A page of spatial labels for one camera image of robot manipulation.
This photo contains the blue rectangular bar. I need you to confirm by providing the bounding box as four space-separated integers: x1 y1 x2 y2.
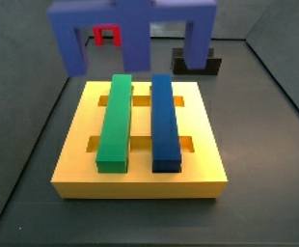
151 74 182 173

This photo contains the red comb-shaped block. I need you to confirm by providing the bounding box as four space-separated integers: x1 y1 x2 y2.
94 24 122 46

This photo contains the purple comb-shaped block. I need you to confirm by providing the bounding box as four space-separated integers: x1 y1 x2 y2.
47 0 217 76

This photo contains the green rectangular bar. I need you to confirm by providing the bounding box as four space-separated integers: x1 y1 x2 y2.
95 74 131 173

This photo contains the yellow slotted board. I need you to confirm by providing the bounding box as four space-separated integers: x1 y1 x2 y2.
52 81 229 199

